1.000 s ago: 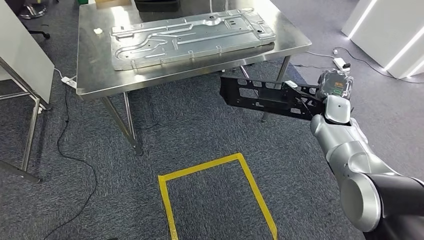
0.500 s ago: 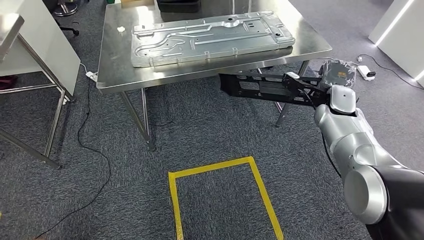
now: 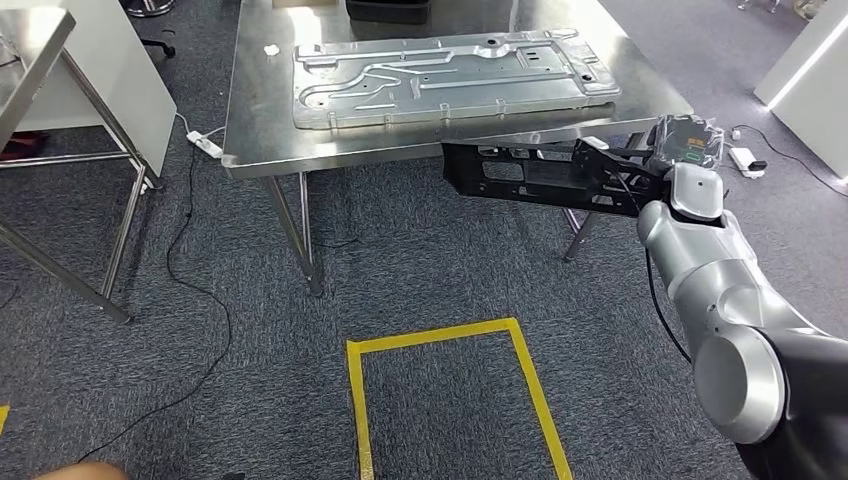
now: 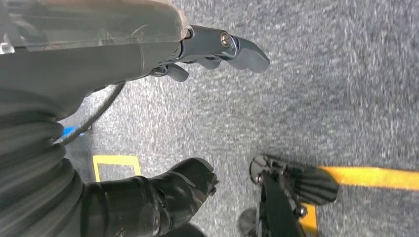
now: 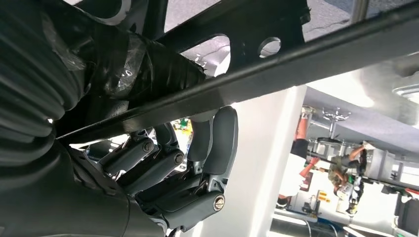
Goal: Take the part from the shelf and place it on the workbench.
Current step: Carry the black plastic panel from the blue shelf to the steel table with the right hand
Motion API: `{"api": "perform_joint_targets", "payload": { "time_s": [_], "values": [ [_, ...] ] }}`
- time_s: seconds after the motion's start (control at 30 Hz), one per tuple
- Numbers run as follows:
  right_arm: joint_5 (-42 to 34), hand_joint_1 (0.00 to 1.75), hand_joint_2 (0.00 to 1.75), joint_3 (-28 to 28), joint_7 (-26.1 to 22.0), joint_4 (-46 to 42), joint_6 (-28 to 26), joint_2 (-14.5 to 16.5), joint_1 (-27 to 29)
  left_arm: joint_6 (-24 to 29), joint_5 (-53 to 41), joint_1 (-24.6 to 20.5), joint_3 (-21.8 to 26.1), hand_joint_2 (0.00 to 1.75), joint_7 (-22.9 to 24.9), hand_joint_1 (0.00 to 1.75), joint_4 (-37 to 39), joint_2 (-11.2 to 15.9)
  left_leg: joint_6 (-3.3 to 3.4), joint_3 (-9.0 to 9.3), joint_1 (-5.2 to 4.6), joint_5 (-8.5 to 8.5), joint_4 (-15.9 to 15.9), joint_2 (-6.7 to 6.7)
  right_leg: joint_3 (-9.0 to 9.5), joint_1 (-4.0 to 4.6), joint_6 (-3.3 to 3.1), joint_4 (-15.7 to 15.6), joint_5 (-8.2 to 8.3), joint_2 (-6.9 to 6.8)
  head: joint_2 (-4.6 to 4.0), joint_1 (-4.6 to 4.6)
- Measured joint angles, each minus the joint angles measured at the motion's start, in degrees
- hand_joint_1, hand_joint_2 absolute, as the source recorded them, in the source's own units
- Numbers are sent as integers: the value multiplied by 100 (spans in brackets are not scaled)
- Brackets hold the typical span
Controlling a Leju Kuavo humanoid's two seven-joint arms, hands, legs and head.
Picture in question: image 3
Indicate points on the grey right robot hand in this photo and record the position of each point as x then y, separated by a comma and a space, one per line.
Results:
689, 142

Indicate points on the long black plastic part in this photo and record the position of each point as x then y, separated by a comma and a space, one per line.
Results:
556, 175

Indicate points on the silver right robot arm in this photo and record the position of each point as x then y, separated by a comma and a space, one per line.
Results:
715, 265

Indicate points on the stainless steel workbench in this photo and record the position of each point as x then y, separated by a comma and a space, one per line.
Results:
265, 119

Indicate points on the white pillar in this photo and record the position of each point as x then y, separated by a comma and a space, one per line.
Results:
815, 86

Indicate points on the stamped sheet metal panel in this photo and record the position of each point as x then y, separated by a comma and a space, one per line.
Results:
464, 79

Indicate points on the black zip case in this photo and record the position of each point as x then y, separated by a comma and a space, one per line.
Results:
387, 12

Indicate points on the small white object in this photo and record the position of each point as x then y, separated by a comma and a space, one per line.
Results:
271, 50

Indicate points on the white power strip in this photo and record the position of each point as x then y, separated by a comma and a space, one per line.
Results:
205, 146

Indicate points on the black office chair leg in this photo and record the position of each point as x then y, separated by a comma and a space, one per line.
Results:
159, 48

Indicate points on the chrome round stool base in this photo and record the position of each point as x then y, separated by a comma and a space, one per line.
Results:
149, 6

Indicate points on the white cabinet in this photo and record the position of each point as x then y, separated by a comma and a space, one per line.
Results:
119, 79

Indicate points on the stainless steel side table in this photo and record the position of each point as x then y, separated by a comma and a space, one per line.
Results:
33, 40

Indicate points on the red object under table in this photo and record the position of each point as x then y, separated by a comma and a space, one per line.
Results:
23, 146

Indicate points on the person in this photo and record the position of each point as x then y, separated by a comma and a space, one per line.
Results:
79, 473

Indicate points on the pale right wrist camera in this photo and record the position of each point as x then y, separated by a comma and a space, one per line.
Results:
595, 142

